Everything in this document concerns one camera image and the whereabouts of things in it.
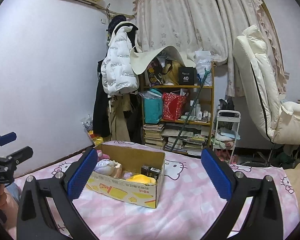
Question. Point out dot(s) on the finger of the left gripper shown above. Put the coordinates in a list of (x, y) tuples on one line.
[(7, 138), (19, 157)]

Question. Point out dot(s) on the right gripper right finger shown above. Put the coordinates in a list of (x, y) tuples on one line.
[(264, 217)]

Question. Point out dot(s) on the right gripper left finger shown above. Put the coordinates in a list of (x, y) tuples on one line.
[(35, 219)]

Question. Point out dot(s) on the pink plush toy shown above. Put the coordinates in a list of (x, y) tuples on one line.
[(102, 156)]

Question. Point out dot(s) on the silver hair plush doll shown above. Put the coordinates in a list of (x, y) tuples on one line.
[(109, 168)]

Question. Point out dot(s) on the yellow plush toy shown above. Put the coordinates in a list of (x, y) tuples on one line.
[(141, 179)]

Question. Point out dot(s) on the pink hello kitty bedsheet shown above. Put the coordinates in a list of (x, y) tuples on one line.
[(188, 202)]

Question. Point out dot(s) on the black coat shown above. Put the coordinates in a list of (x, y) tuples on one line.
[(100, 114)]

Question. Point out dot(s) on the white metal cart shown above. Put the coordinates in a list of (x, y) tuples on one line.
[(226, 134)]

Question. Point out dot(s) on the cardboard box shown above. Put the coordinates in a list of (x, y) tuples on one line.
[(134, 173)]

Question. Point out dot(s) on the small black box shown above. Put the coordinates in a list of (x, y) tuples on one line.
[(150, 172)]

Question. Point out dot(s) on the white puffer jacket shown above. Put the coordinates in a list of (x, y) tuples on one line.
[(118, 77)]

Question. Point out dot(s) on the red gift bag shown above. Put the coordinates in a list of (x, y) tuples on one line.
[(173, 106)]

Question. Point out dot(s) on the wooden bookshelf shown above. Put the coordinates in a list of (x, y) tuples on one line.
[(179, 118)]

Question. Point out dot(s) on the teal bag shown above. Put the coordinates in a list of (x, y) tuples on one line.
[(152, 105)]

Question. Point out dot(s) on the cream fabric hat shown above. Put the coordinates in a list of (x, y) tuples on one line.
[(140, 61)]

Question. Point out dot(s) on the green mop pole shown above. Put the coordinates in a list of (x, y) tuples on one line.
[(207, 72)]

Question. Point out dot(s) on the black box with 40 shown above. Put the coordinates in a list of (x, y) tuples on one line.
[(186, 76)]

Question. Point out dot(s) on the floral curtain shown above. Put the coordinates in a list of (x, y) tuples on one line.
[(211, 25)]

